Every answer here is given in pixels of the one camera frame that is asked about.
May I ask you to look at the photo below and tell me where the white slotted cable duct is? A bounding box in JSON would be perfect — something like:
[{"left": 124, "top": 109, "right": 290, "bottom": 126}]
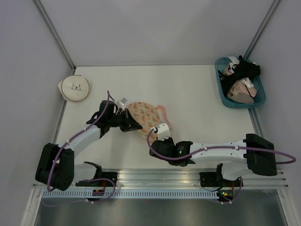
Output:
[{"left": 42, "top": 189, "right": 219, "bottom": 199}]

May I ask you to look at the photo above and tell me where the aluminium front table rail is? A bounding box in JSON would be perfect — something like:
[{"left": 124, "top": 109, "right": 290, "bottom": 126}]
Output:
[{"left": 32, "top": 168, "right": 289, "bottom": 189}]

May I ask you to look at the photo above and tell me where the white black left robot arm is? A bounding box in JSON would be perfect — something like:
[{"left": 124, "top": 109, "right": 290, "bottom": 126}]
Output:
[{"left": 35, "top": 100, "right": 142, "bottom": 192}]

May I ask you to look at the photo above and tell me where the black bra in basket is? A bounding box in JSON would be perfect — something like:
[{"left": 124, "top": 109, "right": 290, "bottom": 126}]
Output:
[{"left": 217, "top": 56, "right": 261, "bottom": 96}]

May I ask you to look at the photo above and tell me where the round cream bra wash bag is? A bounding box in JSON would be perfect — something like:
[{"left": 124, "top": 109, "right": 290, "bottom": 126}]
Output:
[{"left": 58, "top": 75, "right": 92, "bottom": 102}]

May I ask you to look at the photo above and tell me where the left side table rail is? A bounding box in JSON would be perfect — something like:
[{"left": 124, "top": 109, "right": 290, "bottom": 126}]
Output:
[{"left": 51, "top": 100, "right": 67, "bottom": 143}]

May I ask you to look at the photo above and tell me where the teal plastic basket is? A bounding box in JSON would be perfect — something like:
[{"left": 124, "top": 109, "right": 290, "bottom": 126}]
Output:
[{"left": 214, "top": 56, "right": 266, "bottom": 109}]

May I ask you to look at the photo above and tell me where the beige bra in basket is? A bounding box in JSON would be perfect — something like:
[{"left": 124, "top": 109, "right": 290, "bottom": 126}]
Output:
[{"left": 224, "top": 62, "right": 257, "bottom": 104}]

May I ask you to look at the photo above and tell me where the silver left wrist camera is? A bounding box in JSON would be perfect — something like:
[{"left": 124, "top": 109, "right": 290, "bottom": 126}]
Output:
[{"left": 115, "top": 97, "right": 127, "bottom": 110}]

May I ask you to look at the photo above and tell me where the right aluminium frame post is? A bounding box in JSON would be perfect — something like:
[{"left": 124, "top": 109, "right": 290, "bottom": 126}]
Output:
[{"left": 243, "top": 0, "right": 282, "bottom": 58}]

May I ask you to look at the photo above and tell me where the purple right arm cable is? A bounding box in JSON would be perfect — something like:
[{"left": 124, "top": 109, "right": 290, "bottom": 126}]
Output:
[{"left": 147, "top": 127, "right": 296, "bottom": 205}]

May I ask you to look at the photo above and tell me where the right side table rail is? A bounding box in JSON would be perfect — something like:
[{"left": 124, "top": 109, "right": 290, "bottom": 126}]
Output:
[{"left": 248, "top": 108, "right": 264, "bottom": 137}]

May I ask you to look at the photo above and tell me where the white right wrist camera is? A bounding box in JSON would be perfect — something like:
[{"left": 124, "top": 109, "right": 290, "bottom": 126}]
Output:
[{"left": 156, "top": 122, "right": 171, "bottom": 141}]

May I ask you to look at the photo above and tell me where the aluminium frame post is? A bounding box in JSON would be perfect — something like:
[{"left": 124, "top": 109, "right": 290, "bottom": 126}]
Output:
[
  {"left": 243, "top": 0, "right": 282, "bottom": 58},
  {"left": 32, "top": 0, "right": 76, "bottom": 73}
]

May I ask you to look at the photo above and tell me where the left aluminium frame post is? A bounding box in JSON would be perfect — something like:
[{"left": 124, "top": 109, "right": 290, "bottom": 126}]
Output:
[{"left": 32, "top": 0, "right": 76, "bottom": 73}]

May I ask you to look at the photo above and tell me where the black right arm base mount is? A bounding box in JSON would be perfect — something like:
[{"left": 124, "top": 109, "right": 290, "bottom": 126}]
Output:
[{"left": 199, "top": 163, "right": 243, "bottom": 205}]

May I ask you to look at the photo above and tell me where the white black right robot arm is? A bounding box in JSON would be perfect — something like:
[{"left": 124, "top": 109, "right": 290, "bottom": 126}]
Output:
[{"left": 147, "top": 134, "right": 277, "bottom": 186}]

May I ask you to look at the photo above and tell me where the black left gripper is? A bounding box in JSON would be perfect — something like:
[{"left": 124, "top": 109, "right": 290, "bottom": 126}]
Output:
[{"left": 108, "top": 108, "right": 142, "bottom": 132}]

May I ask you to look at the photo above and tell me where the peach tulip mesh laundry bag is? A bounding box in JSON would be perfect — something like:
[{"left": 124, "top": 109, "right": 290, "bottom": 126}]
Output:
[{"left": 127, "top": 102, "right": 172, "bottom": 140}]

